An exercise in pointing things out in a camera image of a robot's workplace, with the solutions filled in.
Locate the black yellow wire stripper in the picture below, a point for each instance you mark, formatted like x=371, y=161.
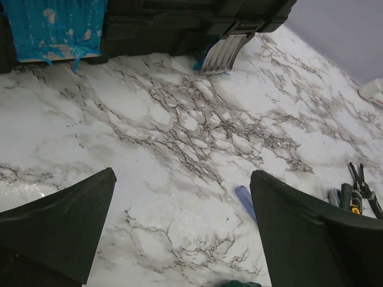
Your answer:
x=364, y=190

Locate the grey black handled tool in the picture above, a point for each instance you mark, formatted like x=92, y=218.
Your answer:
x=341, y=197

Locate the blue clear-handled screwdriver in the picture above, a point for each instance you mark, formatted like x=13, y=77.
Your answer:
x=245, y=198

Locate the black plastic toolbox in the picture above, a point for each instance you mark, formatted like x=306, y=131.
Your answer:
x=215, y=31

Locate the white pvc pipe frame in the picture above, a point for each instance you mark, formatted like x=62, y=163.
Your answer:
x=372, y=92

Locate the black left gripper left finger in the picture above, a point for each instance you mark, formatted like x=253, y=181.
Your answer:
x=52, y=241

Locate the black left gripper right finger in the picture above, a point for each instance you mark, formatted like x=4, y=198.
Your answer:
x=309, y=242

